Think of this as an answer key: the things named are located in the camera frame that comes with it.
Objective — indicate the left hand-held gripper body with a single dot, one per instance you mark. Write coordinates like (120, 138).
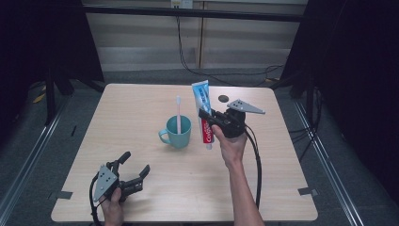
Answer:
(106, 182)

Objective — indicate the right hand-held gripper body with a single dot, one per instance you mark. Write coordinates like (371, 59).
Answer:
(232, 124)

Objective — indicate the white blue red toothpaste tube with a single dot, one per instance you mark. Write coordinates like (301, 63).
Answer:
(200, 94)

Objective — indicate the white pink toothbrush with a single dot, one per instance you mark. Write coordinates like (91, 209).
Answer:
(178, 113)

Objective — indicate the light blue cup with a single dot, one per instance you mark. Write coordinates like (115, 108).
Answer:
(180, 140)

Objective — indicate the person's right hand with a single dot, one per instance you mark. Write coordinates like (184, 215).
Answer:
(232, 149)

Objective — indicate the person's left hand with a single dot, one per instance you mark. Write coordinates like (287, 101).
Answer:
(113, 208)

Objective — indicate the black round sticker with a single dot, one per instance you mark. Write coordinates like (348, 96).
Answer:
(223, 98)

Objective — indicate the grey tape piece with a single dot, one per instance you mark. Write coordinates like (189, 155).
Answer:
(308, 191)
(61, 195)

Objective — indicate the black metal stand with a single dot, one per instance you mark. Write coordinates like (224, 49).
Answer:
(50, 97)
(311, 109)

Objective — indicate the dark-edged background desk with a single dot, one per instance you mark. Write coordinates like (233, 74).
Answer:
(188, 13)

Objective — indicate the yellow tape strip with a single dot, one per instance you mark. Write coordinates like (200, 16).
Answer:
(39, 98)

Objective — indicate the black curtain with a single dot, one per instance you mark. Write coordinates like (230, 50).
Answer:
(354, 78)
(37, 37)

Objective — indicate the metal floor rail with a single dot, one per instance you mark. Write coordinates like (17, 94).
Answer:
(31, 157)
(329, 166)

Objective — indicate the white wall power outlet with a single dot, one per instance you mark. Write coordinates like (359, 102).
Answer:
(182, 3)

